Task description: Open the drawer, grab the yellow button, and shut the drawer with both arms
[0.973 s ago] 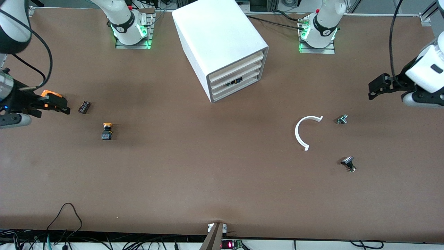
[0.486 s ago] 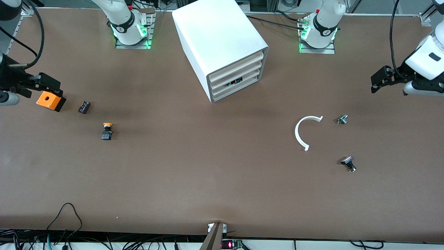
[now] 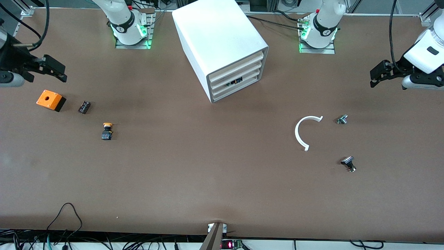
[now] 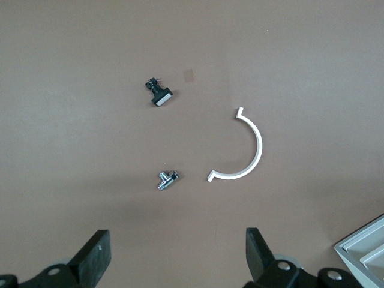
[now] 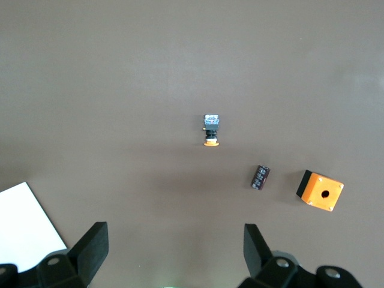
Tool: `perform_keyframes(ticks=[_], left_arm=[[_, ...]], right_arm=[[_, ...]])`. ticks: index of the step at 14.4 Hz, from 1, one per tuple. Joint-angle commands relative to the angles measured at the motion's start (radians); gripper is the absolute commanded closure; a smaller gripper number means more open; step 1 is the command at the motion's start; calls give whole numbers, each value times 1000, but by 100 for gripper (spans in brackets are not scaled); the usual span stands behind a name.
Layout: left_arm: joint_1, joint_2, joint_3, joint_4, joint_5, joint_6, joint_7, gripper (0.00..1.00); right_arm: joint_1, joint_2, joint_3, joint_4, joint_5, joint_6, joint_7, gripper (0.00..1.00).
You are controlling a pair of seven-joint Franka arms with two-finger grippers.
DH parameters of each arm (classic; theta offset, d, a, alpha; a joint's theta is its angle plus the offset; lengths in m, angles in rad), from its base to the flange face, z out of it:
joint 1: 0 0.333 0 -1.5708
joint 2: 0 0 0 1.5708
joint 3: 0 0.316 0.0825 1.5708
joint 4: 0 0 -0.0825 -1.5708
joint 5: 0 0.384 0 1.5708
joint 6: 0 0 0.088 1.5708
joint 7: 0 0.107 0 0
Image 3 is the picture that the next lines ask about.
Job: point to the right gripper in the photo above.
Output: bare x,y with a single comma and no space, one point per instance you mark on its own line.
14,57

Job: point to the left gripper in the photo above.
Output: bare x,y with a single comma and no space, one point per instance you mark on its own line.
399,68

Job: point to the yellow emergency stop button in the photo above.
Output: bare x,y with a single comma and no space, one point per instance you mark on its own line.
107,134

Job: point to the white plastic drawer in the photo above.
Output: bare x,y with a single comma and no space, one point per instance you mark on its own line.
249,69
251,75
249,82
249,63

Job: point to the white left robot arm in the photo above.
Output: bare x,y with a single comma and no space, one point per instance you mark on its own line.
326,24

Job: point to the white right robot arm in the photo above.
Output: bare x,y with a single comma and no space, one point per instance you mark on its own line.
123,21

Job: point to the white drawer cabinet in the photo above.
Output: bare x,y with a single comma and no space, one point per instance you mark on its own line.
215,31

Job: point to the orange box with hole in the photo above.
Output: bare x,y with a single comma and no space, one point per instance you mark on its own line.
48,99

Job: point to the small black terminal block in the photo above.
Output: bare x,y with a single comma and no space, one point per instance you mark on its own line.
84,107

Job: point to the chrome T-shaped fitting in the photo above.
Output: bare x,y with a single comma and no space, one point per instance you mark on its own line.
341,119

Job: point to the small black electronic component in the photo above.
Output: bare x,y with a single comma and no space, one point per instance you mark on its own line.
235,82

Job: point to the small device with red display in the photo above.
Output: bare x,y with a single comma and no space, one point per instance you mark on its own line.
230,245

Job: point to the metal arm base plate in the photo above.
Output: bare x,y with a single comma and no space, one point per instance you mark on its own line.
119,46
326,51

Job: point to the black switch with white face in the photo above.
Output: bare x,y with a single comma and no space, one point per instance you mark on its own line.
347,160

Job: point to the white semicircular plastic bracket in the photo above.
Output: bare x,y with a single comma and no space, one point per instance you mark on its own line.
297,133

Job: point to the small silver metal bracket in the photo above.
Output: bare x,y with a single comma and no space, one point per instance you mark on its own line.
210,227

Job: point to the brown wooden post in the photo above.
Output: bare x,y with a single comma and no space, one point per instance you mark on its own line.
213,239

